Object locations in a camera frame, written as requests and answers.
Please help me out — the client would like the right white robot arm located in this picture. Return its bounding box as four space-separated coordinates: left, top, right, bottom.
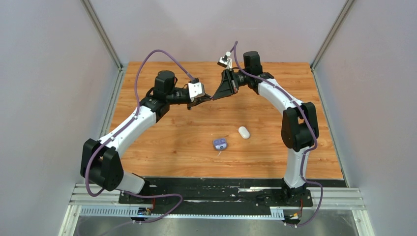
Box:
212 51 319 206

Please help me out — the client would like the purple earbud charging case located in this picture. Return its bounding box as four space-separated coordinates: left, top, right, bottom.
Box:
212 138 228 151

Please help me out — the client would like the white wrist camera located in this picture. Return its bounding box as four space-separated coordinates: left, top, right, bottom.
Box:
187 82 206 101
217 51 233 70

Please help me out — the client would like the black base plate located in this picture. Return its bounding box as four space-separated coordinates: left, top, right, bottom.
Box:
119 177 313 215

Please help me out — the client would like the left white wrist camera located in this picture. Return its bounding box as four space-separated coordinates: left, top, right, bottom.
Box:
187 82 206 101

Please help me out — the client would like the white earbud charging case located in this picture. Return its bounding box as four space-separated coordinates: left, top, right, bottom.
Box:
238 126 250 139

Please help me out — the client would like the aluminium frame rail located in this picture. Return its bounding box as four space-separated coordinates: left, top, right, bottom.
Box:
59 184 374 236

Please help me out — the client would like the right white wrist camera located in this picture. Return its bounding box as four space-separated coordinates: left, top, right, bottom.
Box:
217 51 233 70

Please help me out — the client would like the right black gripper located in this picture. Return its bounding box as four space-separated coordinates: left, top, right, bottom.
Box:
212 68 250 100

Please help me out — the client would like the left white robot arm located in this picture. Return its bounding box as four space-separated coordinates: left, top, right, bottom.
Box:
80 70 210 203

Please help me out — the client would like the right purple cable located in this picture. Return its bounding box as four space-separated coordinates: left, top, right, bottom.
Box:
230 41 324 227

